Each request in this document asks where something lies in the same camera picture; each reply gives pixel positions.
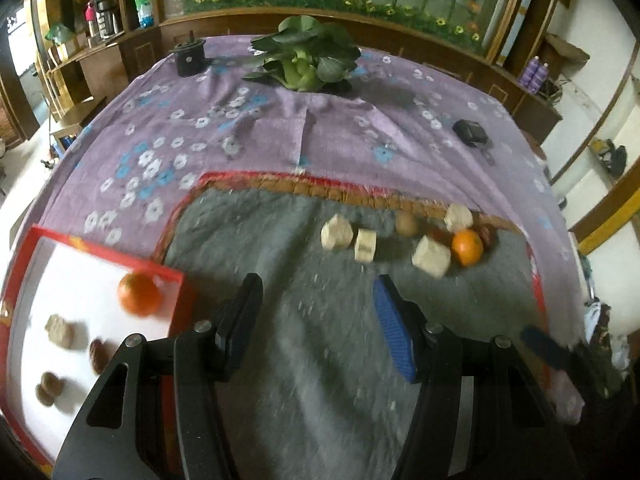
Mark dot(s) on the black cylindrical holder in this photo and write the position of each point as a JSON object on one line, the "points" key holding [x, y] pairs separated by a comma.
{"points": [[189, 60]]}

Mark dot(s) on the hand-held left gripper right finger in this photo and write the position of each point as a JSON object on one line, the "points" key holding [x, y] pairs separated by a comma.
{"points": [[395, 330]]}

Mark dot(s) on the red jujube date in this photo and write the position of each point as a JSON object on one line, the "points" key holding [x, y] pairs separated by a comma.
{"points": [[487, 236], [440, 236], [97, 355]]}

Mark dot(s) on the beige food chunk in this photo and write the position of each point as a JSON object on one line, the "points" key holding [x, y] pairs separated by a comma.
{"points": [[60, 331], [459, 217], [365, 245], [431, 256], [336, 232]]}

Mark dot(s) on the brown walnut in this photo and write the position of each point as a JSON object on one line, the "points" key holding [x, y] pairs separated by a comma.
{"points": [[406, 224], [50, 388]]}

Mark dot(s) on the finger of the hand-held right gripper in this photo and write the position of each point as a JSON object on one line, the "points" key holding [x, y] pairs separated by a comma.
{"points": [[545, 347]]}

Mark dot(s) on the steel thermos jug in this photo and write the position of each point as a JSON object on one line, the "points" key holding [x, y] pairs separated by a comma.
{"points": [[106, 15]]}

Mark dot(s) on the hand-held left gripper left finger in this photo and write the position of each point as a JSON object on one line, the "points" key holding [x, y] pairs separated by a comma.
{"points": [[240, 320]]}

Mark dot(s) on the purple spray can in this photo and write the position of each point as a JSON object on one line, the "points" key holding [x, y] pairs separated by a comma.
{"points": [[541, 79], [527, 72]]}

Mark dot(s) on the wooden side desk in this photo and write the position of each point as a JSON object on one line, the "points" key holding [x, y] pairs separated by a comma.
{"points": [[100, 67]]}

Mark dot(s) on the pink water bottle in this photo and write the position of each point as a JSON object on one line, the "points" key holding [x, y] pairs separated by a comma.
{"points": [[90, 19]]}

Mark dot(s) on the green plastic bottle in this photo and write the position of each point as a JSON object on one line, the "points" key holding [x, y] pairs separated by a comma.
{"points": [[144, 7]]}

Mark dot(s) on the orange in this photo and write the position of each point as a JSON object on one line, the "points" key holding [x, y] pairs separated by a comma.
{"points": [[140, 294], [467, 248]]}

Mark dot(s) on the green bok choy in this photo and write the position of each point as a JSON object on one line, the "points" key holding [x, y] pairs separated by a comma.
{"points": [[300, 60]]}

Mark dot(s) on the yellow and black tool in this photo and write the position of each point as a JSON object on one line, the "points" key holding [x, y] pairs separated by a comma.
{"points": [[610, 156]]}

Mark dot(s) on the brown cardboard box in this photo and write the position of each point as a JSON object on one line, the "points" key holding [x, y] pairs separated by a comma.
{"points": [[565, 50]]}

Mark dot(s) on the grey blanket with orange trim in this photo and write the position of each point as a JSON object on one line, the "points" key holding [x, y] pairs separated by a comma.
{"points": [[310, 350]]}

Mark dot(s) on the green plastic bag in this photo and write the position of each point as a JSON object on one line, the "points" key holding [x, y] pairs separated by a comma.
{"points": [[60, 32]]}

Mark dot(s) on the red cardboard box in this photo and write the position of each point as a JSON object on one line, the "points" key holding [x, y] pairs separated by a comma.
{"points": [[75, 275]]}

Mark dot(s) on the wooden headboard cabinet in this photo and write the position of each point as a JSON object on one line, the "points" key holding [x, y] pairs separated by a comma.
{"points": [[400, 35]]}

